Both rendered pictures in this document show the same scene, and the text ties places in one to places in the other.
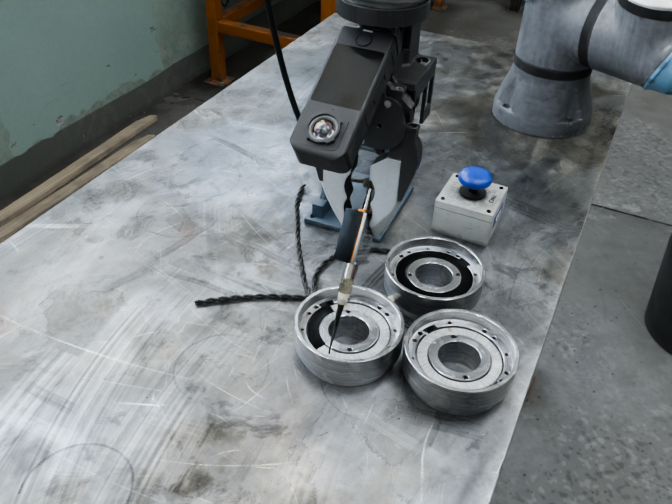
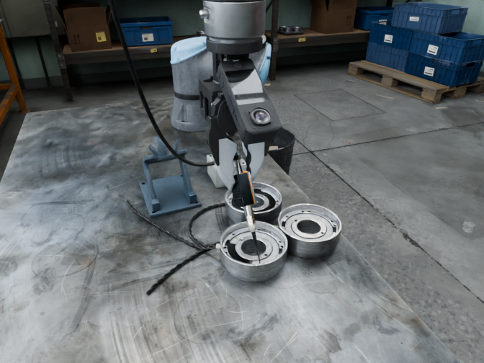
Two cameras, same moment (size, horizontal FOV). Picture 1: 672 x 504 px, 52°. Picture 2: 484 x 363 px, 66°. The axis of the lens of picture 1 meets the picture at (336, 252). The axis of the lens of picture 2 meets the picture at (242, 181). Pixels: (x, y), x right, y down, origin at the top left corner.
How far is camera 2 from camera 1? 0.36 m
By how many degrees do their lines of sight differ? 36
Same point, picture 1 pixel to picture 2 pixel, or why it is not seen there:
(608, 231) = not seen: hidden behind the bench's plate
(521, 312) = (294, 199)
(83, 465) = not seen: outside the picture
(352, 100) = (260, 96)
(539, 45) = (192, 83)
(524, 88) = (191, 108)
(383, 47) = (251, 65)
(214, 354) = (193, 310)
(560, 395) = not seen: hidden behind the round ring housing
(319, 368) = (263, 273)
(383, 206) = (256, 163)
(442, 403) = (325, 250)
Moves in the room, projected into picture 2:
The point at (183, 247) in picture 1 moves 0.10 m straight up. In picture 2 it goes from (96, 271) to (81, 220)
